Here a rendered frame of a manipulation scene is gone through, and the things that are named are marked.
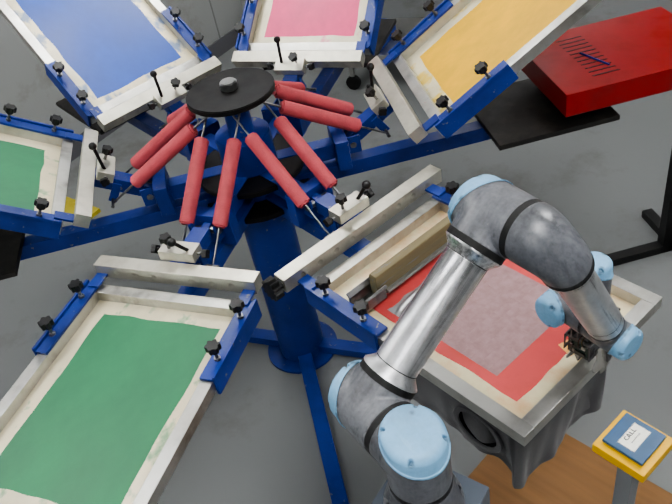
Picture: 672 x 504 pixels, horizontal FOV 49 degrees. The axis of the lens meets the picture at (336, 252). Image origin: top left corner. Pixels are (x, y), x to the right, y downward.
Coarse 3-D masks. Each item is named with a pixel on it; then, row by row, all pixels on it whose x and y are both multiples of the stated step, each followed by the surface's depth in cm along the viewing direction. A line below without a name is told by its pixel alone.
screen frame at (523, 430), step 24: (408, 216) 238; (432, 216) 242; (384, 240) 231; (360, 264) 227; (624, 288) 200; (648, 312) 193; (384, 336) 201; (432, 360) 192; (456, 384) 185; (576, 384) 179; (480, 408) 179; (504, 408) 177; (552, 408) 175; (504, 432) 176; (528, 432) 171
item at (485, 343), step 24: (408, 288) 218; (384, 312) 213; (480, 312) 206; (456, 336) 201; (480, 336) 200; (504, 336) 199; (528, 336) 197; (456, 360) 195; (480, 360) 194; (504, 360) 192; (528, 360) 191; (552, 360) 190; (504, 384) 187; (528, 384) 186
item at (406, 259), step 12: (432, 228) 221; (444, 228) 221; (420, 240) 218; (432, 240) 220; (444, 240) 224; (408, 252) 215; (420, 252) 218; (432, 252) 222; (384, 264) 212; (396, 264) 213; (408, 264) 217; (372, 276) 210; (384, 276) 211; (396, 276) 215; (372, 288) 213
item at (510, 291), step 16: (496, 272) 217; (512, 272) 216; (528, 272) 215; (480, 288) 214; (496, 288) 212; (512, 288) 211; (528, 288) 210; (544, 288) 209; (480, 304) 209; (496, 304) 208; (512, 304) 207; (528, 304) 206; (512, 320) 202; (528, 320) 201; (544, 336) 196; (560, 336) 196
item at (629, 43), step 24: (600, 24) 291; (624, 24) 288; (648, 24) 285; (552, 48) 282; (576, 48) 280; (600, 48) 277; (624, 48) 274; (648, 48) 271; (528, 72) 285; (552, 72) 269; (576, 72) 266; (600, 72) 264; (624, 72) 261; (648, 72) 258; (552, 96) 268; (576, 96) 257; (600, 96) 259; (624, 96) 261
